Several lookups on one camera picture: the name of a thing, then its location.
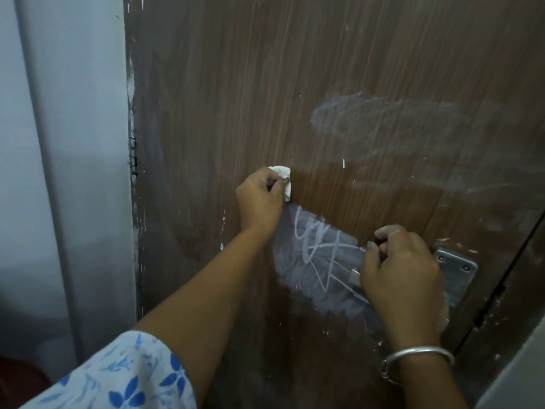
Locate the person's right hand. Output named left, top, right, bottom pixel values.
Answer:
left=359, top=224, right=450, bottom=352

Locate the person's left hand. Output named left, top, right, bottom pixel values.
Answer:
left=234, top=166, right=287, bottom=235

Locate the small white cloth wad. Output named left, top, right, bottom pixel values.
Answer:
left=267, top=165, right=293, bottom=203

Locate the silver metal door handle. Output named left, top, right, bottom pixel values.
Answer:
left=349, top=247, right=479, bottom=310

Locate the brown wooden door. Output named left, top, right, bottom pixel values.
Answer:
left=123, top=0, right=545, bottom=409

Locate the person's left forearm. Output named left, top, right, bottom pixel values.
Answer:
left=134, top=227, right=275, bottom=405

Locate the person's right forearm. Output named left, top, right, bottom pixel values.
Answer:
left=396, top=349, right=469, bottom=409

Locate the silver bangle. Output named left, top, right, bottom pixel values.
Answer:
left=379, top=345, right=455, bottom=386

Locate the white blue floral garment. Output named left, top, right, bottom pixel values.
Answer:
left=19, top=329, right=199, bottom=409

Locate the dark red plastic chair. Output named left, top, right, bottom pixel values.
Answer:
left=0, top=353, right=52, bottom=409

